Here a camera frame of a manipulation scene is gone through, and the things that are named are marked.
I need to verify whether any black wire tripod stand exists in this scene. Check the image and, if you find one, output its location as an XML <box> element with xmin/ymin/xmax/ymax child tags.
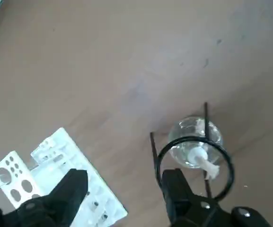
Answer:
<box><xmin>150</xmin><ymin>102</ymin><xmax>236</xmax><ymax>202</ymax></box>

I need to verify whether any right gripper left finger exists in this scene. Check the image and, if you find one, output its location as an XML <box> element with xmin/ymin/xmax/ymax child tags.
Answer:
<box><xmin>0</xmin><ymin>168</ymin><xmax>89</xmax><ymax>227</ymax></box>

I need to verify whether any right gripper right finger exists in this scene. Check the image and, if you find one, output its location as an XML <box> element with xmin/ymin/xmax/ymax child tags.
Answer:
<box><xmin>161</xmin><ymin>168</ymin><xmax>273</xmax><ymax>227</ymax></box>

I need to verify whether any glass alcohol lamp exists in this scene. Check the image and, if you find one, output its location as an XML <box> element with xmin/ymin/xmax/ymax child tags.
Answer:
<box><xmin>168</xmin><ymin>115</ymin><xmax>223</xmax><ymax>181</ymax></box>

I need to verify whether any white test tube rack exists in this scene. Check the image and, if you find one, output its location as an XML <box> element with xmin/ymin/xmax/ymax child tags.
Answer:
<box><xmin>0</xmin><ymin>127</ymin><xmax>129</xmax><ymax>227</ymax></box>

